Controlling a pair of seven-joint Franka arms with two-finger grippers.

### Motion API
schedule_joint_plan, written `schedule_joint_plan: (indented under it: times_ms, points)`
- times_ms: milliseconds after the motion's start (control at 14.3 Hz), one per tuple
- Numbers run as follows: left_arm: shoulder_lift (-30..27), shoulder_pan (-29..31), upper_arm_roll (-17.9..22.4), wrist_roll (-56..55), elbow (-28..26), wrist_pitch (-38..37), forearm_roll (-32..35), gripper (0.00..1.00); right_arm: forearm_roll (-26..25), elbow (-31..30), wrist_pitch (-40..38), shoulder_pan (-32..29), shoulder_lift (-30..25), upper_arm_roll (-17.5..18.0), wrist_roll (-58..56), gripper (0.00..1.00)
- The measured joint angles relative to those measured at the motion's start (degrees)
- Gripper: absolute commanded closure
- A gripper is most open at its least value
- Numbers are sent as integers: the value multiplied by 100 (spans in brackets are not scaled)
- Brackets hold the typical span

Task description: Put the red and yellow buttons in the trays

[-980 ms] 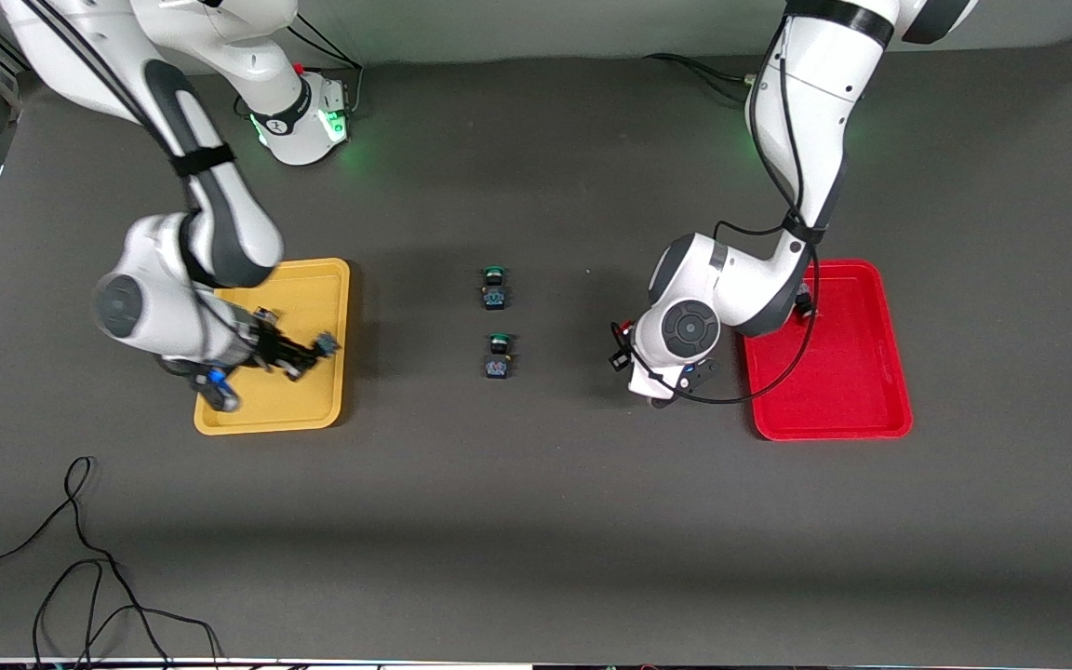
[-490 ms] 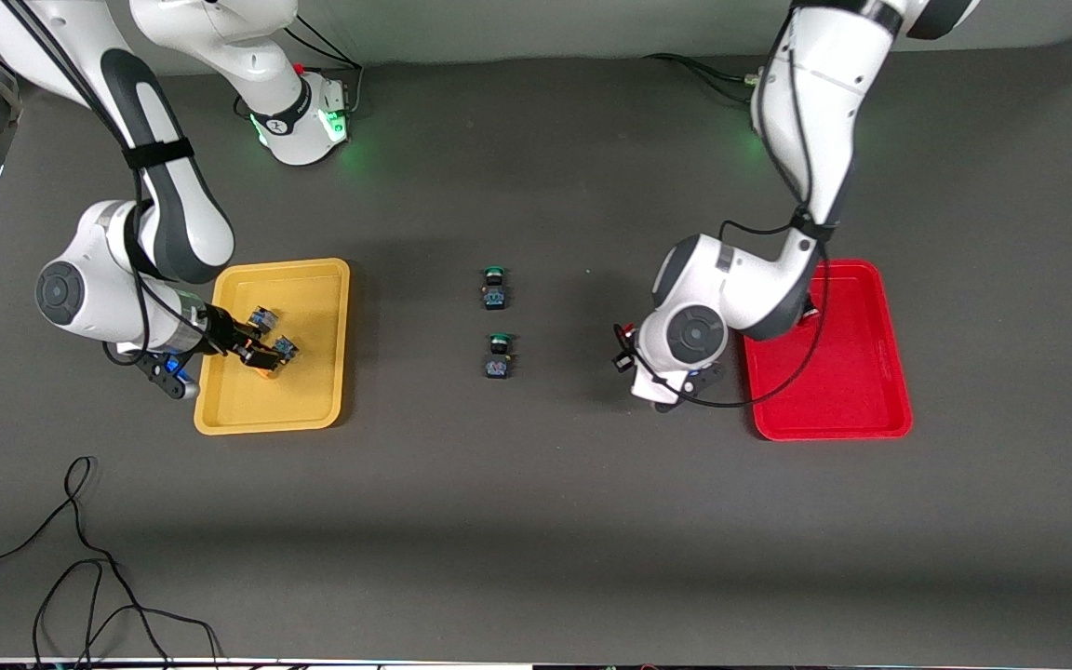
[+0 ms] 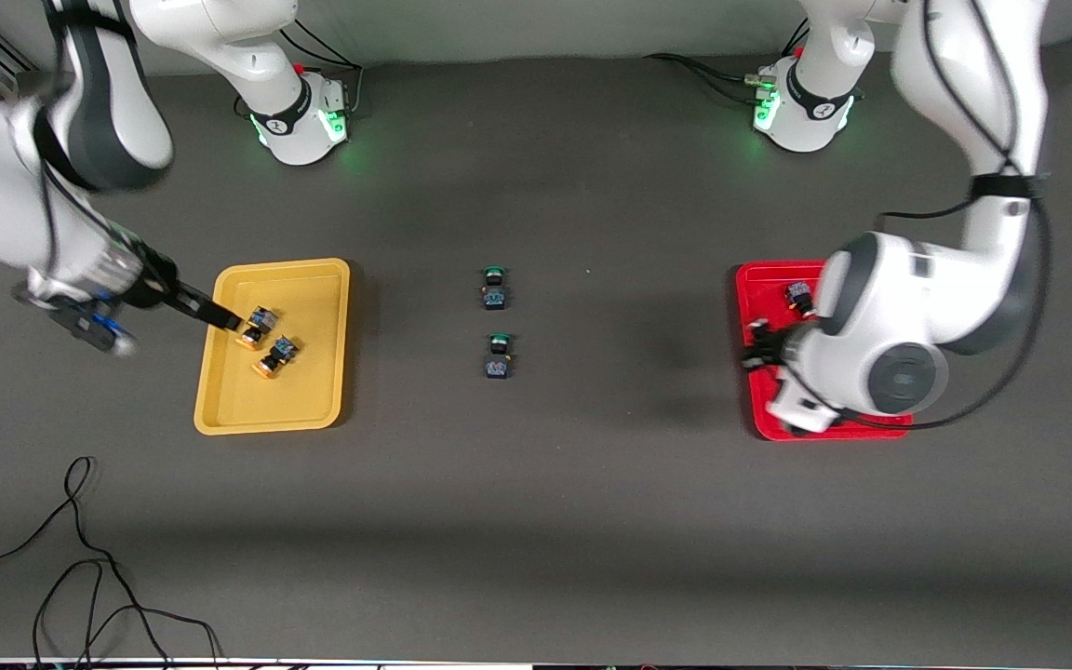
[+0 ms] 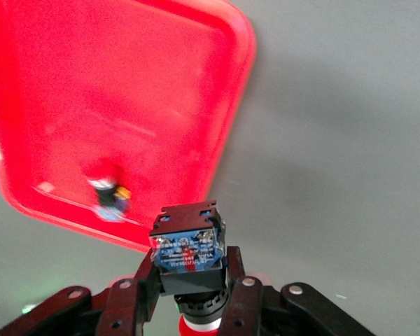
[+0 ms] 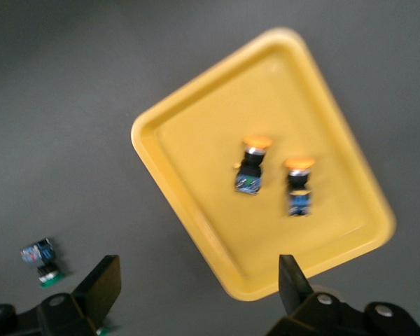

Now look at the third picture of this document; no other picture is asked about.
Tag yellow push button switch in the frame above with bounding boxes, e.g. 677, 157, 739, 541
235, 305, 278, 352
251, 335, 301, 381

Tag red plastic tray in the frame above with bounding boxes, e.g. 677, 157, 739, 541
735, 259, 915, 442

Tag yellow plastic tray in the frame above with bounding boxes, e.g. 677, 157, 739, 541
194, 258, 352, 436

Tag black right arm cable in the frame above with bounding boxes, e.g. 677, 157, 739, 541
33, 102, 67, 280

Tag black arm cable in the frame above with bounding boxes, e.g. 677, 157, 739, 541
33, 102, 67, 280
834, 0, 1055, 434

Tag loose black table cable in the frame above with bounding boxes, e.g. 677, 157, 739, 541
0, 455, 222, 670

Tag green push button switch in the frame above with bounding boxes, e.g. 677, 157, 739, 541
479, 265, 513, 312
483, 333, 516, 381

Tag black left base cables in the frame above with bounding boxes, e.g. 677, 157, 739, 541
643, 20, 811, 105

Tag black base cables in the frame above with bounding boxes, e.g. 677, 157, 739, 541
280, 14, 367, 117
643, 20, 811, 105

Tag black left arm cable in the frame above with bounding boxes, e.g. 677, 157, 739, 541
834, 0, 1055, 434

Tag black right base cables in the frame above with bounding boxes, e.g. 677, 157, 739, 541
280, 14, 367, 117

